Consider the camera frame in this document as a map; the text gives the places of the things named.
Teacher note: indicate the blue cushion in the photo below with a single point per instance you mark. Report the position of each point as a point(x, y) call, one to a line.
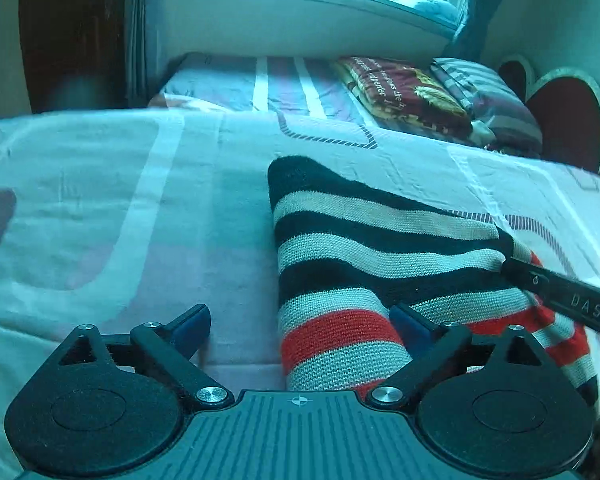
point(425, 7)

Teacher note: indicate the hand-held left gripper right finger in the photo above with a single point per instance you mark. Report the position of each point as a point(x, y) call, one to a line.
point(409, 331)

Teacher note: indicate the blue curtain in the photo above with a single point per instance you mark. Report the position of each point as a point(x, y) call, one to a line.
point(485, 5)

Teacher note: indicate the striped pillow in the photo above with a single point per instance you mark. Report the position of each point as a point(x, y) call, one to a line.
point(490, 95)

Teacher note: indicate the grey curtain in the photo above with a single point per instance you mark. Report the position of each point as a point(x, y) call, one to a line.
point(142, 35)

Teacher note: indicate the heart-shaped headboard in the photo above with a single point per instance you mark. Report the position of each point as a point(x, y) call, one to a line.
point(570, 115)

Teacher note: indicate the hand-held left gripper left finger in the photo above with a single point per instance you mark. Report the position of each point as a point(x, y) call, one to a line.
point(192, 326)

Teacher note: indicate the dark wooden door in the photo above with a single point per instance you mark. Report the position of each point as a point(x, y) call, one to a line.
point(75, 35)

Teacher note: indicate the red printed blanket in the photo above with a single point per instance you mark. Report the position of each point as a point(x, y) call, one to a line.
point(405, 92)

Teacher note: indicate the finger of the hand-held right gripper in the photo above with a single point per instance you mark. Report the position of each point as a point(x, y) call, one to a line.
point(525, 275)

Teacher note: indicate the bed with striped sheet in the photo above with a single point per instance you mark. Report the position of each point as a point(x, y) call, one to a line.
point(230, 82)

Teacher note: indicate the striped knit sweater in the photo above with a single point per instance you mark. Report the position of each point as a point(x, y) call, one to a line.
point(360, 255)

